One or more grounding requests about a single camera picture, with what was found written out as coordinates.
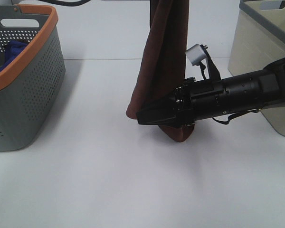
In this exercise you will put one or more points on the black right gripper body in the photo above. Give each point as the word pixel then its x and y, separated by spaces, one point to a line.
pixel 198 100

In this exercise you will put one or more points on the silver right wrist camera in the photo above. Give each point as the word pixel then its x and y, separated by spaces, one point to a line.
pixel 196 54

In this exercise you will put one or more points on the brown towel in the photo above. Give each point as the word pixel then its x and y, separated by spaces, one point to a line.
pixel 164 61

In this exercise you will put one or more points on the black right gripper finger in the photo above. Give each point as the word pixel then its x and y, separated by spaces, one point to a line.
pixel 158 112

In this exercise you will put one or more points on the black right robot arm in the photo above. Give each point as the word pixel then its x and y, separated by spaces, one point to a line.
pixel 233 96

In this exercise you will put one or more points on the grey basket with orange rim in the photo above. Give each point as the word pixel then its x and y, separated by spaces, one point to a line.
pixel 30 84

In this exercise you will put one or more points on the beige bin with grey rim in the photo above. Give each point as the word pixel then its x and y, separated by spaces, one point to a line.
pixel 259 37

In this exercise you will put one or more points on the blue cloth in basket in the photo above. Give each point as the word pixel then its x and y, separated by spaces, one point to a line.
pixel 12 50

